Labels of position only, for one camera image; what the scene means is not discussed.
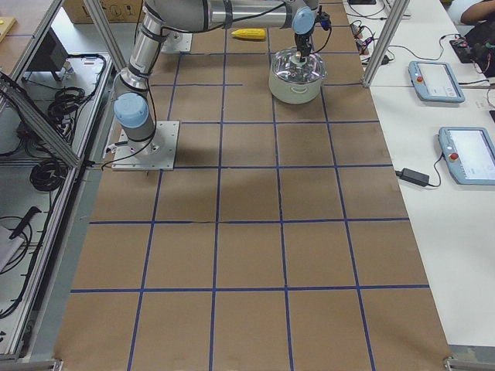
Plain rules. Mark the cardboard box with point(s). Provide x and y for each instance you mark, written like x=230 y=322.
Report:
x=116 y=11

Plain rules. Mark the blue teach pendant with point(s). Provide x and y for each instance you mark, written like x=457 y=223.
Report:
x=469 y=155
x=435 y=82

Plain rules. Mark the yellow corn cob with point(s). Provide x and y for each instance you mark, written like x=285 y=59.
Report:
x=249 y=34

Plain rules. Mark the black power adapter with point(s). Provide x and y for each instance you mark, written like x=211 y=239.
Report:
x=414 y=177

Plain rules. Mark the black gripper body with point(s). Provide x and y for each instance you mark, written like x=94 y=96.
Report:
x=302 y=42

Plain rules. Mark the upper blue teach pendant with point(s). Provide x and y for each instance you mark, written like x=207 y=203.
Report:
x=435 y=82

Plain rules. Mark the glass pot lid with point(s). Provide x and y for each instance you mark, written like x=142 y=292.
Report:
x=286 y=67

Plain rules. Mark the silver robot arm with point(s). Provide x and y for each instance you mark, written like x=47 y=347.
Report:
x=134 y=107

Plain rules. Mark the pale green steel pot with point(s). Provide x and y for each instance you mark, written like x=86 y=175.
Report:
x=293 y=93

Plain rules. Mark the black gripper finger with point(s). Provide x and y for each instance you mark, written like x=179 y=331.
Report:
x=307 y=48
x=299 y=54

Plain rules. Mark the aluminium frame post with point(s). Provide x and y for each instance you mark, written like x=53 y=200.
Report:
x=387 y=33

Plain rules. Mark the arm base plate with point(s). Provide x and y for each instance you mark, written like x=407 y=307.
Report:
x=177 y=42
x=160 y=154

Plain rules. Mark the lower blue teach pendant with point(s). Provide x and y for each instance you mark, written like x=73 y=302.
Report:
x=469 y=155

